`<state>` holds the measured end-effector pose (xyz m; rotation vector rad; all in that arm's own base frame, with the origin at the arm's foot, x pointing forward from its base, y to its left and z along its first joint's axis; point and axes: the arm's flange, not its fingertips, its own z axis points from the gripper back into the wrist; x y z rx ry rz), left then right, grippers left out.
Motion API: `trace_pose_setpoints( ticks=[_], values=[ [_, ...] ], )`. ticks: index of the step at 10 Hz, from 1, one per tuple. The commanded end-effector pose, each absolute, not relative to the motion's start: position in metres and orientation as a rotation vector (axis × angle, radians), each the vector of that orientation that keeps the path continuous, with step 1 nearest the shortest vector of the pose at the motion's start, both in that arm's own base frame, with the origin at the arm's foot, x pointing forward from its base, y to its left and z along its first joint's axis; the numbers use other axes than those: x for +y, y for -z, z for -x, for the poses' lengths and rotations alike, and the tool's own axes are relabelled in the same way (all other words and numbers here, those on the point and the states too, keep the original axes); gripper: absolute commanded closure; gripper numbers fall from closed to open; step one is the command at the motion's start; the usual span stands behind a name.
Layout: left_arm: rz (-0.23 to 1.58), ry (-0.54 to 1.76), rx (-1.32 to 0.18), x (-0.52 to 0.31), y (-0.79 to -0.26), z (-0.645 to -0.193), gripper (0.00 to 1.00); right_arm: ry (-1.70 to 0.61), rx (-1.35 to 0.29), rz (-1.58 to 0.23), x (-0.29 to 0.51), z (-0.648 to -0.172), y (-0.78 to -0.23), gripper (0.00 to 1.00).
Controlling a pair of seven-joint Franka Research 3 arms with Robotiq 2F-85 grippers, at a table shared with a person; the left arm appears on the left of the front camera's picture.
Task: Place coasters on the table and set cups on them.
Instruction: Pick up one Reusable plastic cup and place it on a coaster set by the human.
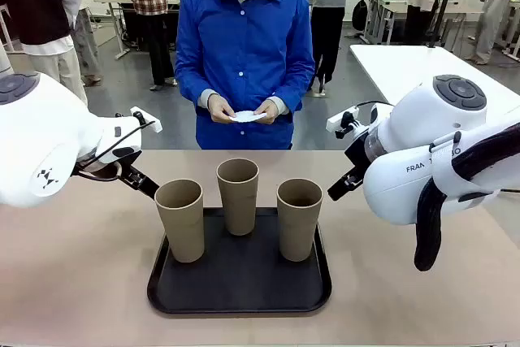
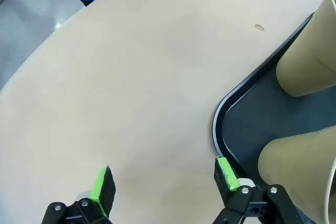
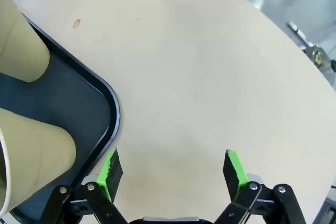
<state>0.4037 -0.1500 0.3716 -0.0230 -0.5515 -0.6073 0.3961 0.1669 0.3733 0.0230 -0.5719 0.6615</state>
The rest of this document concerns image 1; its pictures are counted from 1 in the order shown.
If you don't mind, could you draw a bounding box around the black backpack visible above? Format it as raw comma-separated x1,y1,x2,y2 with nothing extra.
351,0,371,33

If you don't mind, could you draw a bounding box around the person's left hand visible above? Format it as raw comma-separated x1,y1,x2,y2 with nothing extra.
253,97,280,124

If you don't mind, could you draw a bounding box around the black plastic tray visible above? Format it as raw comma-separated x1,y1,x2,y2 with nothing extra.
146,206,332,315

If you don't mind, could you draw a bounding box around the person in grey trousers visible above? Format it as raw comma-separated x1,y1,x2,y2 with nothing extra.
71,7,102,88

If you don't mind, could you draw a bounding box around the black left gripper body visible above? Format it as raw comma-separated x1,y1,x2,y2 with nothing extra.
110,145,143,180

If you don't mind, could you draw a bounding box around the tall tan cup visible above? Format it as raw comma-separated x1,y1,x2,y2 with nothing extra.
154,178,204,263
215,158,260,236
276,178,324,262

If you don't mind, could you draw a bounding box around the person's left forearm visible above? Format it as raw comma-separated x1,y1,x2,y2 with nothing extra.
271,66,316,116

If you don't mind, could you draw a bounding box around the white rounded table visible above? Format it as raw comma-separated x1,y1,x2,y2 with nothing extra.
349,44,520,98

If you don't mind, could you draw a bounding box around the white paper lace coaster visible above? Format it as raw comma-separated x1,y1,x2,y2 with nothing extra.
227,110,268,124

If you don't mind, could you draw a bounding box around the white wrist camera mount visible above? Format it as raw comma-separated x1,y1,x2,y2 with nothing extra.
326,106,361,139
129,106,163,133

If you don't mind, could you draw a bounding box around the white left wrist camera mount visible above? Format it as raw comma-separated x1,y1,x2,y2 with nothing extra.
129,106,163,133

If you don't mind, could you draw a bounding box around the person in blue shirt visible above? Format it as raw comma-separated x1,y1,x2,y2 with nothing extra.
174,0,316,151

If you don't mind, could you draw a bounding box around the white cylindrical appliance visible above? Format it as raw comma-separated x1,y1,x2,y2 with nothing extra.
0,40,13,78

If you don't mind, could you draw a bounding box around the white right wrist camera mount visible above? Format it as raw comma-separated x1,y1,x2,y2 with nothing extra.
326,106,361,139

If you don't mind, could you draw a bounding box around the black tripod stand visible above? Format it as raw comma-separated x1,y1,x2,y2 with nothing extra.
426,0,464,50

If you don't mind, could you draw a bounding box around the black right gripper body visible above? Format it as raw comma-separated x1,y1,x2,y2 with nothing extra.
344,135,371,173

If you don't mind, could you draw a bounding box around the person's right hand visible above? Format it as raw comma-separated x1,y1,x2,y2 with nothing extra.
207,94,239,124

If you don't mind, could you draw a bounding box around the person's right forearm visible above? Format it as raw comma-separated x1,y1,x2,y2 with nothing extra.
175,66,219,111

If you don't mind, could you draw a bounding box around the thin black cable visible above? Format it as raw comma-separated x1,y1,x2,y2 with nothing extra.
72,119,158,181

